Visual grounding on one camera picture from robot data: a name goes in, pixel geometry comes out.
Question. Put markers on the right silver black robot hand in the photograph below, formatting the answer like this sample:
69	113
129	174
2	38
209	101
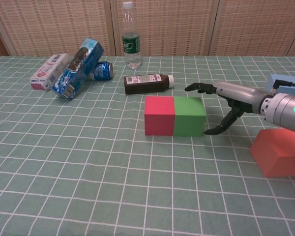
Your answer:
241	96

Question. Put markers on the light blue block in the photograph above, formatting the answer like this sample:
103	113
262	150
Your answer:
291	89

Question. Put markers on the orange-red cube block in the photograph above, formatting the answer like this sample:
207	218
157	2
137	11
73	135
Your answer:
277	152

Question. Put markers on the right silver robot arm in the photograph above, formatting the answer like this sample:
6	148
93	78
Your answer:
285	110

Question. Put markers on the green cube block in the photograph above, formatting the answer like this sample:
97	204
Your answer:
189	118

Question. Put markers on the red cube block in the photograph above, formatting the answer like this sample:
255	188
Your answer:
159	115

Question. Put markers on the brown medicine bottle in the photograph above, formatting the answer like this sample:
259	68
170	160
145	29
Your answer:
145	84

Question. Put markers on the clear plastic water bottle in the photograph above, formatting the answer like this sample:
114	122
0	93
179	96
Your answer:
131	46

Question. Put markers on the blue drink can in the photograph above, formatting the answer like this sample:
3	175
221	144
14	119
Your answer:
103	71

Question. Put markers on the green checked tablecloth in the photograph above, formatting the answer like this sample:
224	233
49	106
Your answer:
88	159

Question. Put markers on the blue cookie box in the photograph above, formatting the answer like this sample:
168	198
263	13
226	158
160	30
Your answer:
73	71

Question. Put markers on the pink white toothpaste box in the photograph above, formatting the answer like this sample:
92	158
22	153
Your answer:
45	73

